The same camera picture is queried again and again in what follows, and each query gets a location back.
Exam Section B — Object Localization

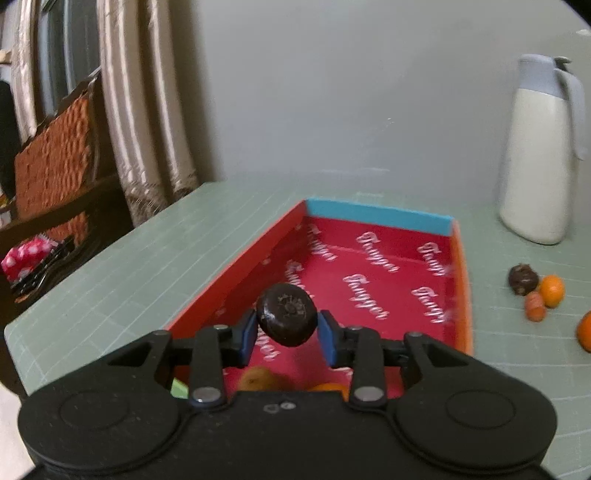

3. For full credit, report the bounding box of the white thermos jug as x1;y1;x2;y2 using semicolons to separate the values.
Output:
499;54;587;245

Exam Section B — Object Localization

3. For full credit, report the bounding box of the red cardboard box tray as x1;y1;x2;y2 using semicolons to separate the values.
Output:
166;197;475;400

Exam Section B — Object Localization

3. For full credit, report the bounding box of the red polka dot bag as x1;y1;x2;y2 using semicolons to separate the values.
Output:
1;235;59;283

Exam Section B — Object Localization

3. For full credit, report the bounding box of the dark purple mangosteen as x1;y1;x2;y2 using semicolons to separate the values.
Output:
256;283;318;348

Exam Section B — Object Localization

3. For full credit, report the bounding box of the small orange tangerine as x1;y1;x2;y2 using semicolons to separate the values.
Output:
539;275;566;308

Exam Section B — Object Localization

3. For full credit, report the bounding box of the large orange tangerine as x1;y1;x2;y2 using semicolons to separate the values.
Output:
576;311;591;353

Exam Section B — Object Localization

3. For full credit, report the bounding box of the wooden woven sofa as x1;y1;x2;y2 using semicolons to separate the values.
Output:
0;68;136;398

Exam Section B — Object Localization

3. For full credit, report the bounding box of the brown round fruit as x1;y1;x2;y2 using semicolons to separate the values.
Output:
236;366;290;392

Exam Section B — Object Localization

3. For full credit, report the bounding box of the green cutting mat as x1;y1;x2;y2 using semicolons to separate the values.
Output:
5;177;590;479

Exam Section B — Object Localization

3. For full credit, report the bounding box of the beige satin curtain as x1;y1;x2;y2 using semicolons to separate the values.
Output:
1;0;200;225

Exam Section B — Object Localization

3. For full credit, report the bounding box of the orange fruit in box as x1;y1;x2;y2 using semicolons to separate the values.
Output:
308;382;349;401

